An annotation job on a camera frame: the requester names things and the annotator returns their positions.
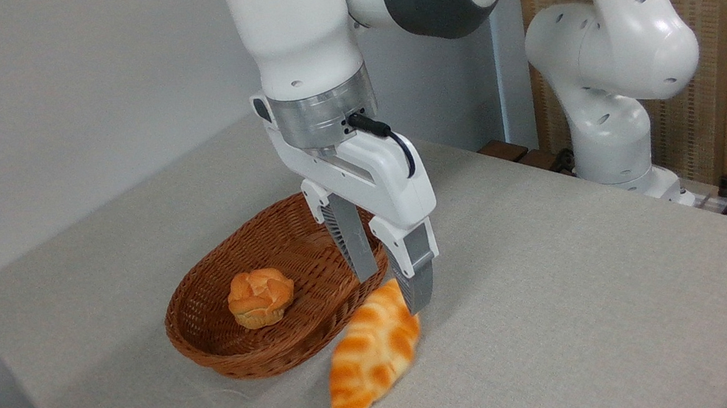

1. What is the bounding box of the grey tablecloth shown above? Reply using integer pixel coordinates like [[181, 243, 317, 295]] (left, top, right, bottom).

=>
[[0, 32, 727, 408]]

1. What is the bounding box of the black connector at robot base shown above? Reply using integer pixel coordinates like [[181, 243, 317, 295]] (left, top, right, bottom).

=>
[[547, 146, 577, 176]]

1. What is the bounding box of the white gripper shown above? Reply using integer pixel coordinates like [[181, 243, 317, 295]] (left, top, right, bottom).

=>
[[264, 102, 456, 335]]

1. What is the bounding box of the white vertical pipe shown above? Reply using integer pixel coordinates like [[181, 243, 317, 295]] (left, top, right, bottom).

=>
[[484, 11, 526, 144]]

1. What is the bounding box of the brown wicker basket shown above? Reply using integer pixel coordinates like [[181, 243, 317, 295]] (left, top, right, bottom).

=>
[[147, 180, 407, 395]]

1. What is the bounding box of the braided golden bread loaf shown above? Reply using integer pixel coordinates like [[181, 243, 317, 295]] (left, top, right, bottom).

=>
[[308, 275, 436, 408]]

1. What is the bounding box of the round golden bread roll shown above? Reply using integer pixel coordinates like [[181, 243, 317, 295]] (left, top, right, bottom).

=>
[[223, 263, 301, 333]]

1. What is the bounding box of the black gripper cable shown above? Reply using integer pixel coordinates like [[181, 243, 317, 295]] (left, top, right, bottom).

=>
[[346, 104, 418, 188]]

